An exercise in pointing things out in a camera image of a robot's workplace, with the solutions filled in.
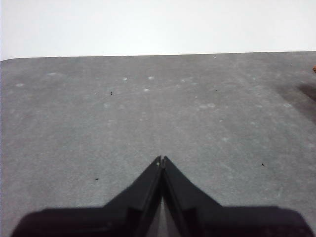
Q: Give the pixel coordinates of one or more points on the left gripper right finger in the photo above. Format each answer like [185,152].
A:
[222,222]

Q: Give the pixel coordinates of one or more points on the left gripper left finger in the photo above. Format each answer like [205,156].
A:
[111,222]

